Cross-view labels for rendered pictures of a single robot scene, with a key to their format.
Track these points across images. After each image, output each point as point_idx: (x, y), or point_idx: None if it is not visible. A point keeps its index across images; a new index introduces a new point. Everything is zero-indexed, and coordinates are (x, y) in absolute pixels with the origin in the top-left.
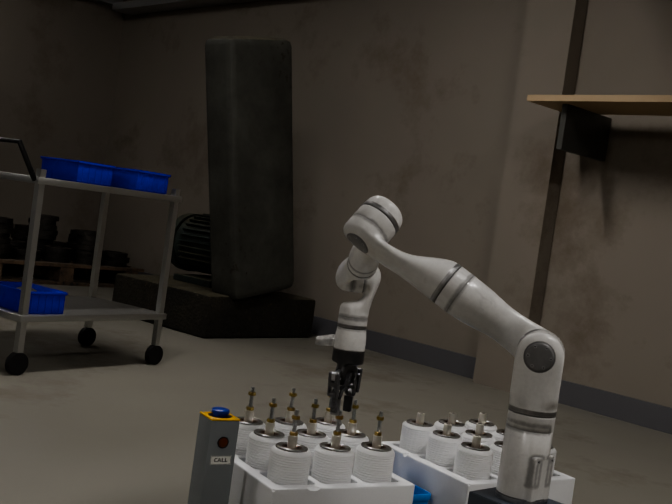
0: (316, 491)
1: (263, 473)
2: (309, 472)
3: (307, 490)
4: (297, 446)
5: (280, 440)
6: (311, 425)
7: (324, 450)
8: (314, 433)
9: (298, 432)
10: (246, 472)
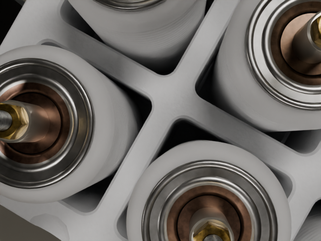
0: (58, 237)
1: (58, 46)
2: (200, 125)
3: (31, 222)
4: (61, 130)
5: (109, 21)
6: (305, 40)
7: (134, 217)
8: (310, 61)
9: (257, 10)
10: (20, 10)
